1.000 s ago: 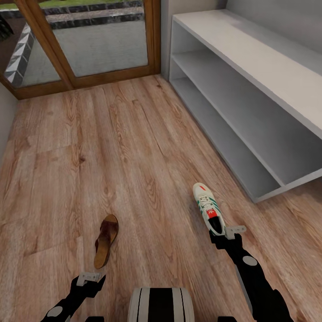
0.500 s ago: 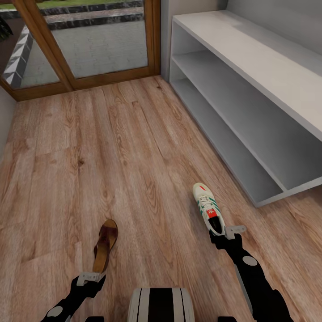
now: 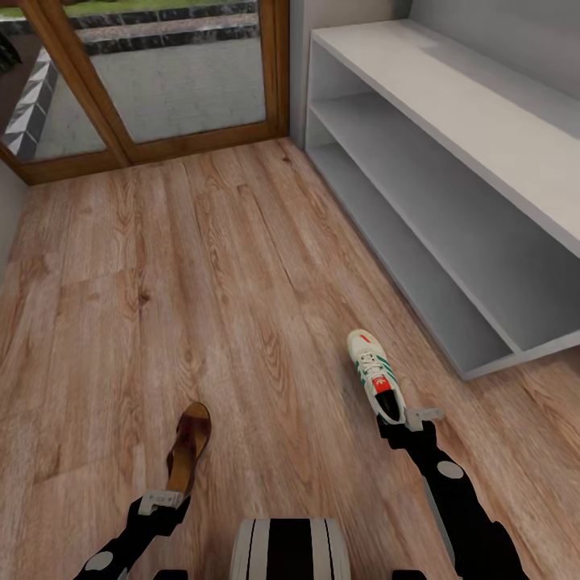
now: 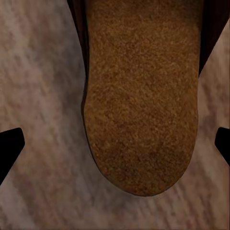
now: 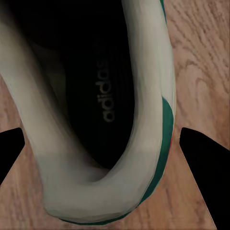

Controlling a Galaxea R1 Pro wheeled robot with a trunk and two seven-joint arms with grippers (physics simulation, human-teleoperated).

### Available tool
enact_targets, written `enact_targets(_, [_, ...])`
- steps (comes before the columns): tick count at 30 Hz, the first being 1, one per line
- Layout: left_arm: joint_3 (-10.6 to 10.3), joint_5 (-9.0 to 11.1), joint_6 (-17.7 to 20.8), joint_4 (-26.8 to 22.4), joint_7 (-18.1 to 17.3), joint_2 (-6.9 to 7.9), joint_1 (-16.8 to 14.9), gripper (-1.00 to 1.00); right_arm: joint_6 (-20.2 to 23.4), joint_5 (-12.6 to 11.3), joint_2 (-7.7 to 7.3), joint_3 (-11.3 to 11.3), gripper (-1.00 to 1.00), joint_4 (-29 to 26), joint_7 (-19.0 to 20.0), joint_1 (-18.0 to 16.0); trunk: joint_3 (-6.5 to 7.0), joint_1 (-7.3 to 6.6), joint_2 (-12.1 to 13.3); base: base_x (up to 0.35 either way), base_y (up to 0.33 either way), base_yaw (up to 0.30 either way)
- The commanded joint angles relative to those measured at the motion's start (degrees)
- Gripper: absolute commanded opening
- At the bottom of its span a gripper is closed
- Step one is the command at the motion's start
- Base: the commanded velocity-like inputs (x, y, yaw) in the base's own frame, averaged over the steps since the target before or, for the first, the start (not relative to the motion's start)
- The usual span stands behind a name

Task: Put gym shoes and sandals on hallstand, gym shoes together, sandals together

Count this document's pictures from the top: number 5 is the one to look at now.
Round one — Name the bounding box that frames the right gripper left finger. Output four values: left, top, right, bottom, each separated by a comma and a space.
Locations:
0, 127, 25, 185

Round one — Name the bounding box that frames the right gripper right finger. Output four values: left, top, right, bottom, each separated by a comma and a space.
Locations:
179, 127, 230, 230

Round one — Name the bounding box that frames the gym shoe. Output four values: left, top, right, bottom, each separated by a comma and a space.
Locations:
0, 0, 176, 225

